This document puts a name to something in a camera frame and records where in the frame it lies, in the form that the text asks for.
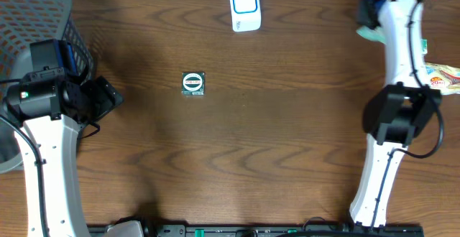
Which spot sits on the grey plastic mesh basket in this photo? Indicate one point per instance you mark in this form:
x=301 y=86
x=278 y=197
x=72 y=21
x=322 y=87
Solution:
x=24 y=22

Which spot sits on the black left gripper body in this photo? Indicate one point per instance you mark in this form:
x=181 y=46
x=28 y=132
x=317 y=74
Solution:
x=101 y=95

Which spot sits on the green snack packet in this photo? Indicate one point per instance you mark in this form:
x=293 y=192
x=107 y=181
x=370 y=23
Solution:
x=374 y=35

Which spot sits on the white blue snack bag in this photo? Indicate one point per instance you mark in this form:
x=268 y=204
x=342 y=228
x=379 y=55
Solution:
x=444 y=78

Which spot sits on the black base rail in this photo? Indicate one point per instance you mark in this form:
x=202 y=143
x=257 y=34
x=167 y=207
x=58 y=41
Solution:
x=314 y=229

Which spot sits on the round white red lid cup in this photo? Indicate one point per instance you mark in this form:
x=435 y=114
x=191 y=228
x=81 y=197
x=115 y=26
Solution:
x=193 y=84

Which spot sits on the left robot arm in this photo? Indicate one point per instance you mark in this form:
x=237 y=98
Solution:
x=48 y=111

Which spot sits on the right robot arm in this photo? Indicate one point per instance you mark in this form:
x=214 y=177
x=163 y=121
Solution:
x=394 y=117

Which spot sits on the small teal white packet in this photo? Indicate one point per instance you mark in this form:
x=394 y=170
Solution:
x=424 y=43

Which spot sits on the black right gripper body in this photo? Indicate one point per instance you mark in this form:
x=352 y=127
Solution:
x=366 y=8

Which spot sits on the white barcode scanner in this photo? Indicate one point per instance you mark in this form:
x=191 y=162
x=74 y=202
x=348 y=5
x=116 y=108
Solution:
x=245 y=15

